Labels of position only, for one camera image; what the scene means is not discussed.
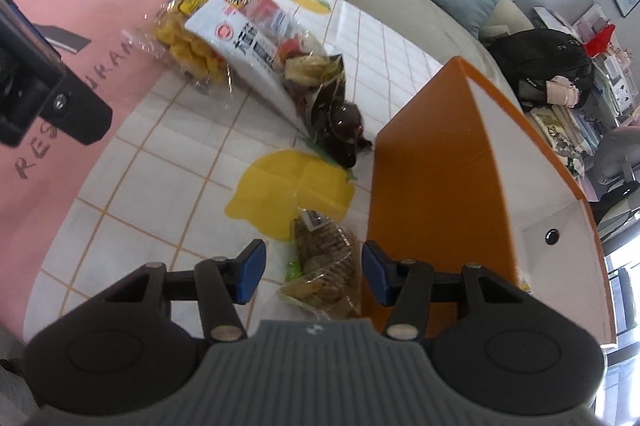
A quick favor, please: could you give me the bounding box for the black backpack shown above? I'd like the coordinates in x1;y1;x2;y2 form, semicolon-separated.
487;28;596;111

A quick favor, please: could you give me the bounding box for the orange storage box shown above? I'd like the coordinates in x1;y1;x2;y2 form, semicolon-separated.
360;56;618;352

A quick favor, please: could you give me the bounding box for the grey office chair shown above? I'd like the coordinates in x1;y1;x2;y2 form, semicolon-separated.
585;126;640;201

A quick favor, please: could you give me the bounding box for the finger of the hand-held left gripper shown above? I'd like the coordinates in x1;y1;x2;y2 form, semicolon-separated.
37;70;113;145

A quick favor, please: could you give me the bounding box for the white snack packet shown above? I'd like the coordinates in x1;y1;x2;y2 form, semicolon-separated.
185;0;311;131

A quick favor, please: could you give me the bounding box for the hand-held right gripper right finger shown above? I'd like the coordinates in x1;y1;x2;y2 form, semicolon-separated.
361;241;526;341

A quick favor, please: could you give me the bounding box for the dark dried fruit bag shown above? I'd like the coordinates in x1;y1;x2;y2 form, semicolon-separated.
280;33;373;169

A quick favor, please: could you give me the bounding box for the pink and white printed tablecloth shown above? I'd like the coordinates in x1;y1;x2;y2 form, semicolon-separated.
0;0;451;342

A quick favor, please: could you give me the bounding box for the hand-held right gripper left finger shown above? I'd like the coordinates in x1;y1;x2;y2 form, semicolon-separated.
102;240;267;342

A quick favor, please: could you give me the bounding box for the printed tote bag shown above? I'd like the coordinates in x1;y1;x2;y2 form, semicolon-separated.
525;111;586;177

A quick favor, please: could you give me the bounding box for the red bag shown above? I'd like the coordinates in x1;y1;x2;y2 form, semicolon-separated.
582;23;617;56

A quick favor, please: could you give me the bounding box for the clear bag of brown cookies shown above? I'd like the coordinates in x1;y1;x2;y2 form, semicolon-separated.
277;208;363;322

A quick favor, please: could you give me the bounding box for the clear bag of yellow chips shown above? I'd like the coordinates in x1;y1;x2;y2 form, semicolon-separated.
122;0;236;96

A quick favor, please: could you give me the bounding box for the pale pink pouch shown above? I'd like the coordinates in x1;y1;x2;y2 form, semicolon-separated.
545;76;581;107

